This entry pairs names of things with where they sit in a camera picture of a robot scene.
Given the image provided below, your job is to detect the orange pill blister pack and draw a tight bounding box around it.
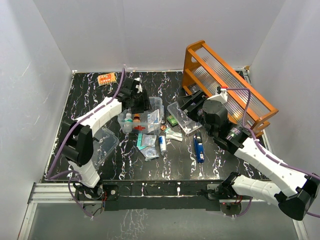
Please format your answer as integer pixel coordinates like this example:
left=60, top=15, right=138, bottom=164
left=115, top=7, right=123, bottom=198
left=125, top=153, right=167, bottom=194
left=97, top=72, right=117, bottom=86

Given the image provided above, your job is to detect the blue white tube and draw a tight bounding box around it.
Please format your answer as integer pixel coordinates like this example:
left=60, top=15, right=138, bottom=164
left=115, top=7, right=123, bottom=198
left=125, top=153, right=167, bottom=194
left=158, top=135, right=167, bottom=154

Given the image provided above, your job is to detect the orange wooden shelf rack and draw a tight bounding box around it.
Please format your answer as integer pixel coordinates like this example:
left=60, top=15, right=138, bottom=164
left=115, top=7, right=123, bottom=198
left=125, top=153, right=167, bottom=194
left=182, top=40, right=279, bottom=137

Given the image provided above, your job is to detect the white blue gauze packet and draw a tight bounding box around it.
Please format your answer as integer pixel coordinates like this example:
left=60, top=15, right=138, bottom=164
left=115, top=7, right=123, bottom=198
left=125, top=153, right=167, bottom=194
left=147, top=109, right=160, bottom=133

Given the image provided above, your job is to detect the red tape roll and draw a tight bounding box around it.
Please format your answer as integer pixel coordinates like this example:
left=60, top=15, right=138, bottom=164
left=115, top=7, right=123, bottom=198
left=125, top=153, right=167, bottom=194
left=160, top=125, right=167, bottom=131

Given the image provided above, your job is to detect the clear box lid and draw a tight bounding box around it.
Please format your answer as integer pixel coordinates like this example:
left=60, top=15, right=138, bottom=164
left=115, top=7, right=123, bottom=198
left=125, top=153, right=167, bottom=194
left=91, top=127, right=120, bottom=170

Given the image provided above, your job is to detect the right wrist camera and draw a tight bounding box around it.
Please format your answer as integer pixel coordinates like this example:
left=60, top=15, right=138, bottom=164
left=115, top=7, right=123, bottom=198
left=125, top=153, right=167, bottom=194
left=213, top=86, right=228, bottom=104

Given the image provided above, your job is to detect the clear tray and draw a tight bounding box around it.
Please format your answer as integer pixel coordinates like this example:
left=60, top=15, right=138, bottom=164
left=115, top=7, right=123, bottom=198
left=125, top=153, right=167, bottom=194
left=167, top=102, right=202, bottom=136

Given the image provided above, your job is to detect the clear bag with tubing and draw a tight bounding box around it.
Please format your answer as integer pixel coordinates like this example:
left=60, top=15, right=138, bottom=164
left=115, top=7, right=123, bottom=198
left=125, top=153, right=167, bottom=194
left=140, top=146, right=159, bottom=162

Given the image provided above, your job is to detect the blue thermometer case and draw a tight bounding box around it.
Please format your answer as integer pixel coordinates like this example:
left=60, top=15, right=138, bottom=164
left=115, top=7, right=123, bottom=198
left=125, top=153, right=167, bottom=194
left=193, top=132, right=205, bottom=164

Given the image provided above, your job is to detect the clear first aid box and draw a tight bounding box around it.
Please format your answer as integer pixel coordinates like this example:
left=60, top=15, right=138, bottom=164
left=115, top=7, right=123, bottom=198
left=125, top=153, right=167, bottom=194
left=117, top=96, right=164, bottom=135

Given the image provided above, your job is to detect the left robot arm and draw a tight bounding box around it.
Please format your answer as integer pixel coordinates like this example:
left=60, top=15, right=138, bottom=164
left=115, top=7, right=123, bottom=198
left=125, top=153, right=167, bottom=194
left=58, top=77, right=151, bottom=200

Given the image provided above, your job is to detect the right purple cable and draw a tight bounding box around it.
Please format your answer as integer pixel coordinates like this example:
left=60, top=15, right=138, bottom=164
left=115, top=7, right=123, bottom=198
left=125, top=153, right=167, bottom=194
left=226, top=87, right=320, bottom=219

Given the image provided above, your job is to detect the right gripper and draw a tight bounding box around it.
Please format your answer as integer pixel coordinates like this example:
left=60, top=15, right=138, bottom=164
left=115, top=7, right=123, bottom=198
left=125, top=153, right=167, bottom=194
left=177, top=90, right=215, bottom=137

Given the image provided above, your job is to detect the brown orange medicine bottle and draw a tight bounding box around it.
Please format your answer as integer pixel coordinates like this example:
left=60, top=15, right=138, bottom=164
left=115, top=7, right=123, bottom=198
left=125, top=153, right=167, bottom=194
left=132, top=113, right=141, bottom=129

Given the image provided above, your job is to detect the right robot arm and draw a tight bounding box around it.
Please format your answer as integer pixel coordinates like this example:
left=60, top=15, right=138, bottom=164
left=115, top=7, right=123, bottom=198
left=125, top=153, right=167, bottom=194
left=178, top=87, right=320, bottom=221

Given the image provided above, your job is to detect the green small box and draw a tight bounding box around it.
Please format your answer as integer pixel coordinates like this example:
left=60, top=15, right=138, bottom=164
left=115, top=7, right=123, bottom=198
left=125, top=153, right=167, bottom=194
left=166, top=115, right=178, bottom=127

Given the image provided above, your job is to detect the clear bag teal header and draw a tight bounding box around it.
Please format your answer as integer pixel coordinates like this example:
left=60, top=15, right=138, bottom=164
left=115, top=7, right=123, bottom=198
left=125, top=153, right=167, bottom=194
left=137, top=133, right=157, bottom=149

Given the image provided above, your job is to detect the white green small bottle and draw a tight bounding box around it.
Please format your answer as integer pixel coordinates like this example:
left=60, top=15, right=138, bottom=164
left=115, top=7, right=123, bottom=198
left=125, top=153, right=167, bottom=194
left=122, top=111, right=133, bottom=134

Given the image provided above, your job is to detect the white swab packet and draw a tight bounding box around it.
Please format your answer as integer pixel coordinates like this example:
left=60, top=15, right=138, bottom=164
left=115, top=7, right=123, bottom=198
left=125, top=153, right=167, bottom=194
left=164, top=127, right=183, bottom=142

